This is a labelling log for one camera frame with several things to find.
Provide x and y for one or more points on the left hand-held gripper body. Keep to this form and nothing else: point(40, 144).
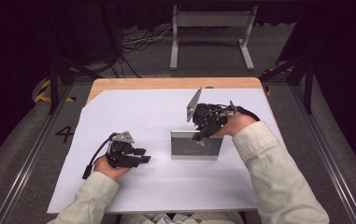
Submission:
point(121, 154)

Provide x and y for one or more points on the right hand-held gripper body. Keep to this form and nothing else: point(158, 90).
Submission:
point(208, 116)

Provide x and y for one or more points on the black and white sheet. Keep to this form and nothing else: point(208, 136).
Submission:
point(185, 147)

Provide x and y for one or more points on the person's left hand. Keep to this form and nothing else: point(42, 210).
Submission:
point(108, 169)

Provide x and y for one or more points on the person's right hand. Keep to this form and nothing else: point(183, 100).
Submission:
point(236, 124)

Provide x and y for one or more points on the dark round table grommet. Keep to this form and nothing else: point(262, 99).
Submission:
point(210, 87)

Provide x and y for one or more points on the white paper sheet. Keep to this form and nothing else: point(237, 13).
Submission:
point(166, 186)

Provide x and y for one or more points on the yellow black hazard tape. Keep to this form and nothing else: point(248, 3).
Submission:
point(43, 88)
point(268, 92)

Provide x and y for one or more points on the person's torso clothing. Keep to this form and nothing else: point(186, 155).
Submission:
point(197, 218)

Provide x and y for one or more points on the grey metal stand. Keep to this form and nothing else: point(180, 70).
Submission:
point(213, 18)

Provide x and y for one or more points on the black metal stand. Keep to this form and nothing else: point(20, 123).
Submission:
point(308, 84)
point(53, 81)

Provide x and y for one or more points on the metal floor rail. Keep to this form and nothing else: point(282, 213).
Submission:
point(29, 161)
point(328, 155)

